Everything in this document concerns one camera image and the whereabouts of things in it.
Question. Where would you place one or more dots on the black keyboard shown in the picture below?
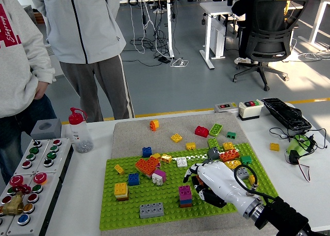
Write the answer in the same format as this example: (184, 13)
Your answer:
(286, 113)

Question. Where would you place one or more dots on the grey eight-stud brick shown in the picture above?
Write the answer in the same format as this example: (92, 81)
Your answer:
(151, 210)
(242, 172)

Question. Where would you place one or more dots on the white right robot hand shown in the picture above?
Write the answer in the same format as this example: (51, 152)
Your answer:
(219, 179)

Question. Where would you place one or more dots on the blue brick on brown base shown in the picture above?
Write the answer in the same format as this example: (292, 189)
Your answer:
(185, 202)

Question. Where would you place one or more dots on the magenta square brick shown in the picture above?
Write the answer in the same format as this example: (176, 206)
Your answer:
(185, 192)

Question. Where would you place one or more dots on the white computer tower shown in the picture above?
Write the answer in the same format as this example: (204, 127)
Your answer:
(217, 40)

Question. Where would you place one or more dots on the dark green small brick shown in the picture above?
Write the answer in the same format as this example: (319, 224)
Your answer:
(231, 135)

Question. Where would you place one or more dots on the yellow square brick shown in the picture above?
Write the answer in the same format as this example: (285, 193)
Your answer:
(176, 137)
(190, 146)
(228, 146)
(274, 147)

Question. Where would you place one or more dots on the red sloped brick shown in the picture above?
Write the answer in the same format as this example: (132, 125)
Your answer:
(201, 131)

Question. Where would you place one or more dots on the magenta roof brick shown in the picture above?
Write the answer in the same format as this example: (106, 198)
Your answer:
(161, 173)

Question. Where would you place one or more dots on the grey control box mushroom buttons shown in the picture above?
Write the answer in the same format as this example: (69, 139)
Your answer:
(33, 215)

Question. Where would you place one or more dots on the black mesh office chair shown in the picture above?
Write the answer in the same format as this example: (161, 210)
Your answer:
(268, 40)

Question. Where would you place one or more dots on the golden yellow brick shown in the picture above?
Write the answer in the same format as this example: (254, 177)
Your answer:
(166, 158)

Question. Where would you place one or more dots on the blue square brick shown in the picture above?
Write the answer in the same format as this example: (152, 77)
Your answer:
(133, 179)
(147, 151)

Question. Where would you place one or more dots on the yellow brick behind orange cluster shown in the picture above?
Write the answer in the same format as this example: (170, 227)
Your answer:
(155, 155)

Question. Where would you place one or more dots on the grey sloped brick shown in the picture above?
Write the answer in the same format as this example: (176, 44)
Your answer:
(213, 153)
(207, 160)

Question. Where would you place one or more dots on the white three-button switch box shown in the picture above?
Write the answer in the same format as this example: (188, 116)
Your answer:
(250, 111)

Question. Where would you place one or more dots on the grey flat switch box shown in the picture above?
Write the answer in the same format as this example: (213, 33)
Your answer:
(226, 107)

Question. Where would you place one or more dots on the light green tape roll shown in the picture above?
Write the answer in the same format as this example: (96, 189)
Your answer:
(292, 144)

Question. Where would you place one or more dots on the grey cube with hole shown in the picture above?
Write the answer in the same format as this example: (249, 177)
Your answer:
(46, 131)

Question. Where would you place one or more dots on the white desk with tower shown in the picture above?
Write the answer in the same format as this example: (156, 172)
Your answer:
(208, 40)

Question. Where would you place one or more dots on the grey eight-button control box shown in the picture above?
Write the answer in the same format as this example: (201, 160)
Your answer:
(42, 156)

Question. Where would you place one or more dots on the green studded baseplate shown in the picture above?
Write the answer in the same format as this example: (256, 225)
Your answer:
(162, 194)

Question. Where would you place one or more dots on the lime green long brick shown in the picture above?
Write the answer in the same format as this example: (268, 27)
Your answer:
(215, 129)

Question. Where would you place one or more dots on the yellow narrow brick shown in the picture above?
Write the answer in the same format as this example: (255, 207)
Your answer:
(251, 179)
(118, 169)

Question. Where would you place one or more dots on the orange eight-stud brick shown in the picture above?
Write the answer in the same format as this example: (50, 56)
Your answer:
(229, 155)

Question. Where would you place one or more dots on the white flat square brick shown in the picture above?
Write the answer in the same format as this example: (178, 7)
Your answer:
(181, 161)

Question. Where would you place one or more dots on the clear bottle red cap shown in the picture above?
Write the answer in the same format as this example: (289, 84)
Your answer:
(80, 135)

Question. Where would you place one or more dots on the orange and yellow brick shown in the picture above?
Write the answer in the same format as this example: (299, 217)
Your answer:
(154, 124)

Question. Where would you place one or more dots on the white floor power strip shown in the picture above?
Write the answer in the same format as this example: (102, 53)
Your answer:
(179, 63)

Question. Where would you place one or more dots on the yellow curved brick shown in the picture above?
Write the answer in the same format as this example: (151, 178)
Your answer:
(233, 164)

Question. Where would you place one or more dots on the white panel heater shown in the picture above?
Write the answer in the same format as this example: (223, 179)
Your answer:
(50, 50)

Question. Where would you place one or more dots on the yellow brick on tan base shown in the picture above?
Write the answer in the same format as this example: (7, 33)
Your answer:
(120, 189)

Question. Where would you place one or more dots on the grey foam mat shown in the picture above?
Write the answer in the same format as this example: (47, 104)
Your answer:
(167, 127)

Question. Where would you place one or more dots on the white small brick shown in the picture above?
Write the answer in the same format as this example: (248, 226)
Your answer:
(156, 179)

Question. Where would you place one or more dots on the person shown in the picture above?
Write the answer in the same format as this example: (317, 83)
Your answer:
(242, 6)
(82, 22)
(15, 66)

